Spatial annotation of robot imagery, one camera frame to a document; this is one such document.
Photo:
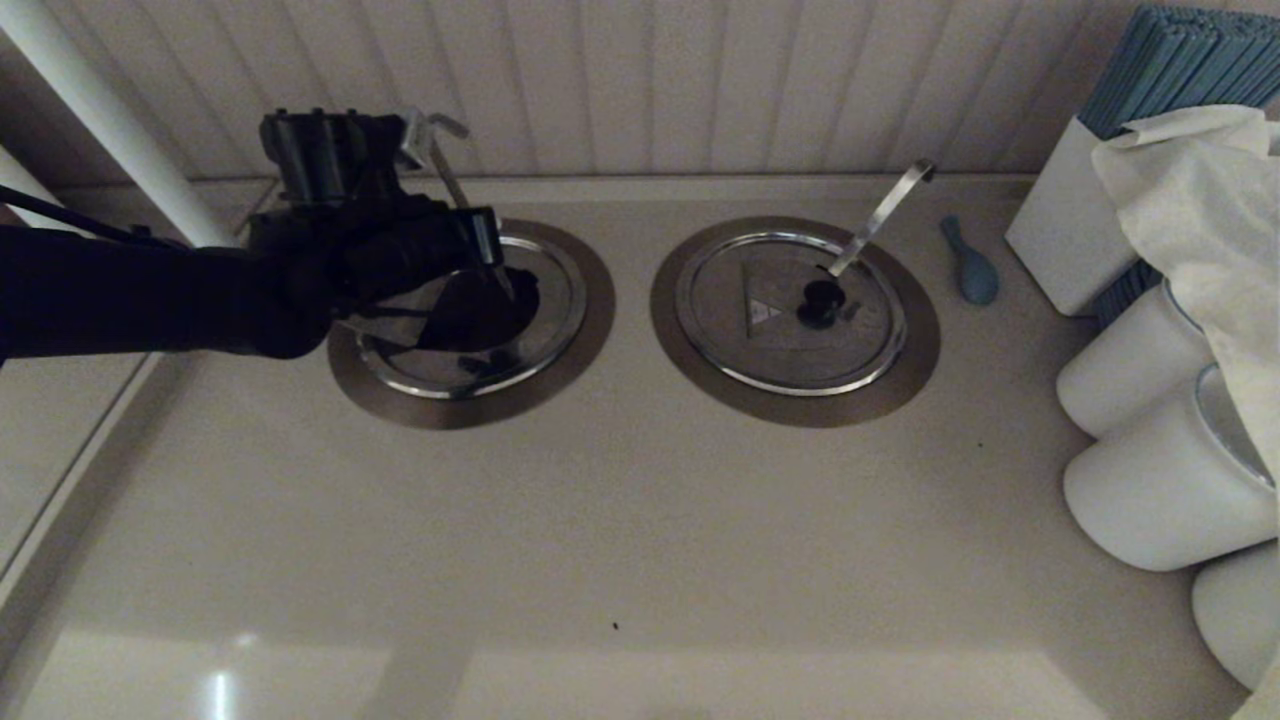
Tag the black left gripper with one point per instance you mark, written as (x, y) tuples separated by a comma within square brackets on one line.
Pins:
[(400, 250)]

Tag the long white pole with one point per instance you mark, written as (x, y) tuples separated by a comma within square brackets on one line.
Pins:
[(100, 110)]

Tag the small blue spoon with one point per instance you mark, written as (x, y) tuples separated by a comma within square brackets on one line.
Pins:
[(975, 275)]

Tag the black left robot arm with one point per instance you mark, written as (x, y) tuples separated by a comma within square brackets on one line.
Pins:
[(120, 300)]

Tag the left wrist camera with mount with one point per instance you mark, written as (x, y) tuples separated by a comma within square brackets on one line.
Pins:
[(320, 155)]

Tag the white cylindrical container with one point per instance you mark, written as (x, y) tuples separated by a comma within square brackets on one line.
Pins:
[(1150, 490), (1130, 370), (1240, 610)]

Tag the short white pole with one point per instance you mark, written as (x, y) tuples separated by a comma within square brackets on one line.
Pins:
[(12, 175)]

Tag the white rectangular holder box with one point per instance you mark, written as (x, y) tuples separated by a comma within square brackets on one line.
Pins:
[(1060, 230)]

